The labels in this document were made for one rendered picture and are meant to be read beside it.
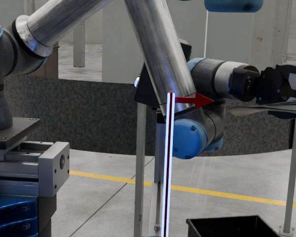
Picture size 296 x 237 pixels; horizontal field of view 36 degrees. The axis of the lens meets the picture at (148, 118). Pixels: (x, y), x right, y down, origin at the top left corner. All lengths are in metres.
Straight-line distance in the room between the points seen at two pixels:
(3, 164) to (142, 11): 0.46
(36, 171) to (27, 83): 1.76
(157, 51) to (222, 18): 5.90
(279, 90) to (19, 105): 2.17
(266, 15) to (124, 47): 2.82
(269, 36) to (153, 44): 4.14
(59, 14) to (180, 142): 0.43
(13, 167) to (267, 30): 4.14
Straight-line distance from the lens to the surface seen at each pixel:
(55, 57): 7.63
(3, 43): 1.09
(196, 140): 0.82
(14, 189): 1.05
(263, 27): 4.95
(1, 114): 1.06
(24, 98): 2.78
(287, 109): 0.59
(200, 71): 0.95
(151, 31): 0.84
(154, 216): 1.05
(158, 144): 1.21
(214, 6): 0.58
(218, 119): 0.95
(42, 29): 1.10
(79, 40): 11.97
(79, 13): 1.06
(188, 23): 6.82
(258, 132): 2.69
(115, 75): 7.21
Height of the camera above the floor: 1.29
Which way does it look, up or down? 12 degrees down
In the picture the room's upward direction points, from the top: 2 degrees clockwise
